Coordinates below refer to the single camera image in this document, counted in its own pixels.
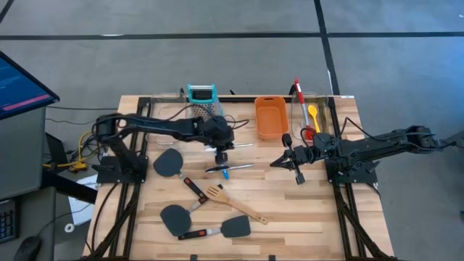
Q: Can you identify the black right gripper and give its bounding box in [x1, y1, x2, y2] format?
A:
[270, 133, 317, 186]

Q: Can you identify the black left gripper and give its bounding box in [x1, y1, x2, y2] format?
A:
[199, 115, 236, 166]

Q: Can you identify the round black spatula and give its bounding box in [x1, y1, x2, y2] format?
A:
[159, 198, 210, 238]
[152, 147, 210, 204]

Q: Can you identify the yellow silicone spoon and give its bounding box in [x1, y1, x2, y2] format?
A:
[307, 104, 322, 133]

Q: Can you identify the wooden slotted spatula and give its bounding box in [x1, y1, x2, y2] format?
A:
[206, 183, 270, 225]

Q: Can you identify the red spoon with steel handle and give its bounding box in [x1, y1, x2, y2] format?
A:
[293, 75, 317, 141]

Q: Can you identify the square black spatula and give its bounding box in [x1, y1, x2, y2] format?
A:
[177, 215, 252, 241]

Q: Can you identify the clear plastic bin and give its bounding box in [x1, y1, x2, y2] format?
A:
[289, 92, 333, 146]
[146, 93, 189, 146]

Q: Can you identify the teal steel box grater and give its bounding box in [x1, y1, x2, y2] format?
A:
[186, 83, 224, 123]

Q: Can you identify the orange plastic bin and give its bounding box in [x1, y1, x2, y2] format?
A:
[254, 96, 290, 141]

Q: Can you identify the black cart leg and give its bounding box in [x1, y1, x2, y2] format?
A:
[42, 169, 99, 204]

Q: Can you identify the white paper sheet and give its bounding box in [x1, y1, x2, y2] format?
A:
[67, 174, 99, 226]

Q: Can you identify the dark gray floor stand leg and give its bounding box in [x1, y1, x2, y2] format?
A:
[440, 130, 464, 150]

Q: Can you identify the computer monitor with blue screen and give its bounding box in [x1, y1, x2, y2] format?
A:
[0, 50, 61, 120]

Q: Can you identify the black computer mouse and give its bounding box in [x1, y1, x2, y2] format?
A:
[13, 235, 43, 261]

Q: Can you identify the black keyboard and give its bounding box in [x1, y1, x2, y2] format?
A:
[0, 207, 19, 244]

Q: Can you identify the black aluminium table frame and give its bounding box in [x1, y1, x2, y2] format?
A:
[82, 94, 399, 261]

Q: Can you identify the yellow cable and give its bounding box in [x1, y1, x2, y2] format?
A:
[42, 130, 96, 173]

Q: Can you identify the thick black cable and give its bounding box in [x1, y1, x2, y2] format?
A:
[90, 183, 121, 253]

